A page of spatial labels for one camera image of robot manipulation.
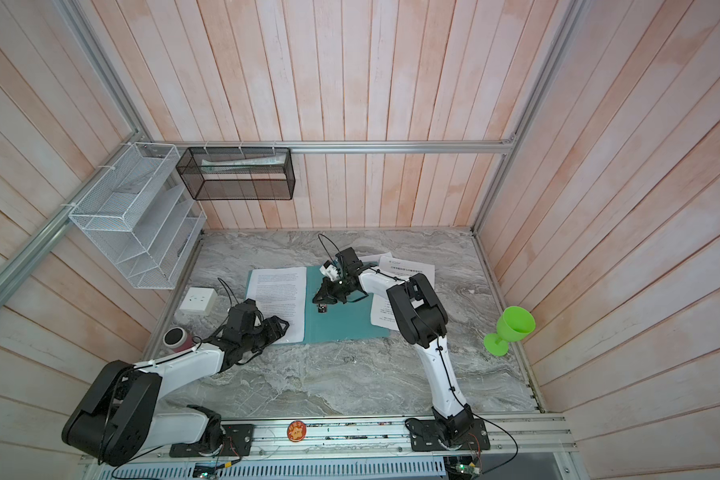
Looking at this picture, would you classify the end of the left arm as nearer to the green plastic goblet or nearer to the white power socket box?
the white power socket box

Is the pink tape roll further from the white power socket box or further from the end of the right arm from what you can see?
the end of the right arm

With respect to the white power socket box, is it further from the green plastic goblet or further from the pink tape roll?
the green plastic goblet

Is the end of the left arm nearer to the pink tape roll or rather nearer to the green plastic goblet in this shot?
the pink tape roll

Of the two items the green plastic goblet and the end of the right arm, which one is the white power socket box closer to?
the end of the right arm

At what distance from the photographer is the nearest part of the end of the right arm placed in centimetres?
87
